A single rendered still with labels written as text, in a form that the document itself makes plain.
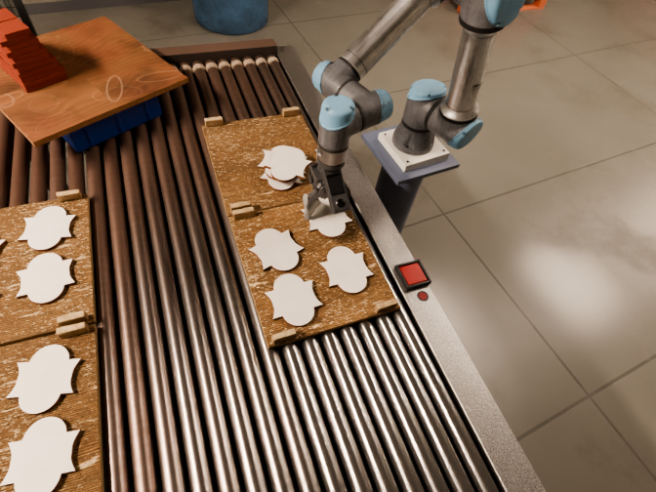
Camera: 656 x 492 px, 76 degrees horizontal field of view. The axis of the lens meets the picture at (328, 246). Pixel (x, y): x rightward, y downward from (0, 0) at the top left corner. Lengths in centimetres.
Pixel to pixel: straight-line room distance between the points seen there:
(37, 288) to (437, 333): 97
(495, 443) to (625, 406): 150
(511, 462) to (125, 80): 150
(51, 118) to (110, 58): 34
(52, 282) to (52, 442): 37
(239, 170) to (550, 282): 189
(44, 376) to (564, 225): 274
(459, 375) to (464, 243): 155
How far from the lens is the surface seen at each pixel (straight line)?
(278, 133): 148
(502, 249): 265
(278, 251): 113
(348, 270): 111
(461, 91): 130
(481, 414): 109
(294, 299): 105
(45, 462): 103
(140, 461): 100
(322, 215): 118
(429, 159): 155
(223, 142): 145
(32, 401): 108
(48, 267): 123
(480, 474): 105
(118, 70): 162
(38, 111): 152
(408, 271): 117
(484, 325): 232
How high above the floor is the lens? 187
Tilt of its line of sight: 53 degrees down
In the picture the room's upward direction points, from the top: 10 degrees clockwise
